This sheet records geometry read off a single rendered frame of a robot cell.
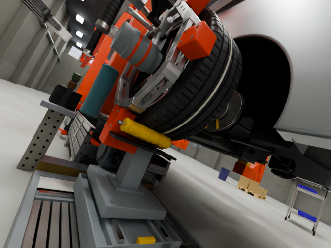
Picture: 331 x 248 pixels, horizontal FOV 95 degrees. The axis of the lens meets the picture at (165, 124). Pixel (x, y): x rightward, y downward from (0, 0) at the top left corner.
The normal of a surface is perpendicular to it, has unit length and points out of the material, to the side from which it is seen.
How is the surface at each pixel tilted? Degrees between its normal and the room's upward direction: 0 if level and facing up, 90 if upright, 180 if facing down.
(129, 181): 90
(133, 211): 90
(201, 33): 90
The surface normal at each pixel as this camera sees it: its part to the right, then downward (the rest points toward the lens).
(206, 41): 0.55, 0.15
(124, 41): 0.32, 0.54
